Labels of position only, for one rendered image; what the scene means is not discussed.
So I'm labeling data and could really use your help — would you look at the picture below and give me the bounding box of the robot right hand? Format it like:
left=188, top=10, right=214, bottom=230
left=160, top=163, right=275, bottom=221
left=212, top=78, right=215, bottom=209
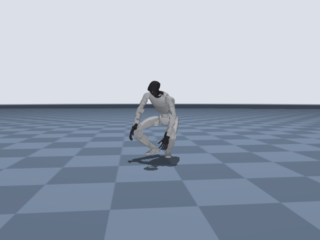
left=129, top=123, right=138, bottom=141

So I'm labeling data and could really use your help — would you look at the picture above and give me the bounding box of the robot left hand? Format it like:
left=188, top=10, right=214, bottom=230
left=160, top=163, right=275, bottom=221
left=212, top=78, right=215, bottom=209
left=158, top=132, right=170, bottom=150

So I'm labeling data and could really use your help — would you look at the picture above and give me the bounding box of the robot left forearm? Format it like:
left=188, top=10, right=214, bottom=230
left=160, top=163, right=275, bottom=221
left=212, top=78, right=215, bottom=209
left=166, top=114, right=176, bottom=137

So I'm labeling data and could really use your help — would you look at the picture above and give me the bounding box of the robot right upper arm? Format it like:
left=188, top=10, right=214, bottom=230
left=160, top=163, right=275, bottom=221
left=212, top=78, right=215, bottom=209
left=139, top=92, right=151, bottom=114

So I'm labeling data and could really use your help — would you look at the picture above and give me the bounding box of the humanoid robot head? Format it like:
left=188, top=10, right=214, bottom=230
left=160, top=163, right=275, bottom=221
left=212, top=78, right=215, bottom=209
left=147, top=81, right=164, bottom=98

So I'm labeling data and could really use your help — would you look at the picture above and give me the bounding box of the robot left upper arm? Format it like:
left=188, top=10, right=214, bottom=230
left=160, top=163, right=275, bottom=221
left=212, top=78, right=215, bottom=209
left=165, top=95, right=177, bottom=119

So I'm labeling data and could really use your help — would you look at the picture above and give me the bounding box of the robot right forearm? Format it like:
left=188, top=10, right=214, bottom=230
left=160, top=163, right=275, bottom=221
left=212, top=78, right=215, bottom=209
left=133, top=107, right=141, bottom=128

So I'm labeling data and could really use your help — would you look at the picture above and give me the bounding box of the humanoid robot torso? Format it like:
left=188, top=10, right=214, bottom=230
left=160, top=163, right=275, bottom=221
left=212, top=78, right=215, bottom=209
left=149, top=91, right=171, bottom=126

